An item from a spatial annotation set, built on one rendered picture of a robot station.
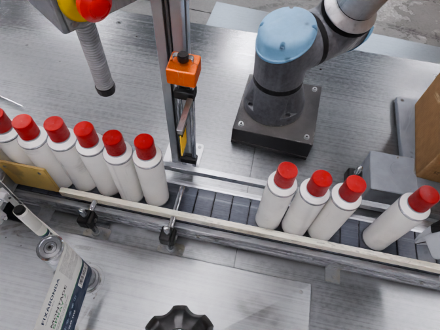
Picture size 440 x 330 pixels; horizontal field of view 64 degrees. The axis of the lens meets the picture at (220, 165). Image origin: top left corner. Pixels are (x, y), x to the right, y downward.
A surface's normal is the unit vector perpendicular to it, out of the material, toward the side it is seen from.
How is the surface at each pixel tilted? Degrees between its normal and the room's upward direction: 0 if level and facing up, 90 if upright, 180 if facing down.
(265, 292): 0
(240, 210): 0
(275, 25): 10
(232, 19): 0
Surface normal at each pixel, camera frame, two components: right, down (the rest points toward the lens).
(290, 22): -0.12, -0.47
